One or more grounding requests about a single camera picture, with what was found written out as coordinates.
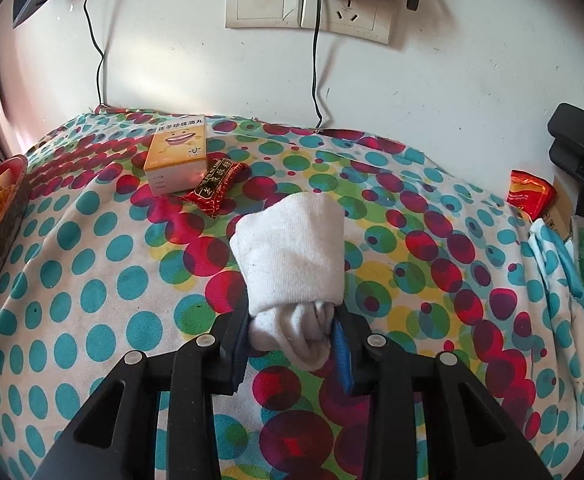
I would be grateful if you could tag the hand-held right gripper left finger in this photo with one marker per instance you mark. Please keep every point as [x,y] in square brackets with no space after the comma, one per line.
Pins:
[234,355]

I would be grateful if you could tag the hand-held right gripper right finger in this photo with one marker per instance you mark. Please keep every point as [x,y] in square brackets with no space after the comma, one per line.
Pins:
[344,355]

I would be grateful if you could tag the off-white sock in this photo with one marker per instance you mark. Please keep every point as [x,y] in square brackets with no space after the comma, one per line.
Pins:
[287,255]

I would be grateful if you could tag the red oval tray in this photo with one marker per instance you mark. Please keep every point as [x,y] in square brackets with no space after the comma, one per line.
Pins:
[6,230]

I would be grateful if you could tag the polka dot tablecloth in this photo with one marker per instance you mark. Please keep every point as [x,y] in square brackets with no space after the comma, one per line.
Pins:
[96,260]

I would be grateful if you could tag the red and black candy packet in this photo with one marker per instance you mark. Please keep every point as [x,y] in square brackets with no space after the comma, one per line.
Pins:
[216,185]

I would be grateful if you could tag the yellow and white medicine box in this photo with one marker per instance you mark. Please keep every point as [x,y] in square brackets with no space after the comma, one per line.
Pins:
[176,160]

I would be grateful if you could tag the red snack packet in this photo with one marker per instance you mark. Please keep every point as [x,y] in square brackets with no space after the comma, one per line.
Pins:
[529,192]

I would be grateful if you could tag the brown cardboard box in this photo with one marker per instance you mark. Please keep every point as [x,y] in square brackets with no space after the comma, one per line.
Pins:
[559,217]

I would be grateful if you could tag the black clamp stand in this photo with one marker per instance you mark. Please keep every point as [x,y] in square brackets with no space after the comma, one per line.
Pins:
[572,125]

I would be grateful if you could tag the white power outlet plate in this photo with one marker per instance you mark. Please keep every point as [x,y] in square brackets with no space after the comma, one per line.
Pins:
[342,20]

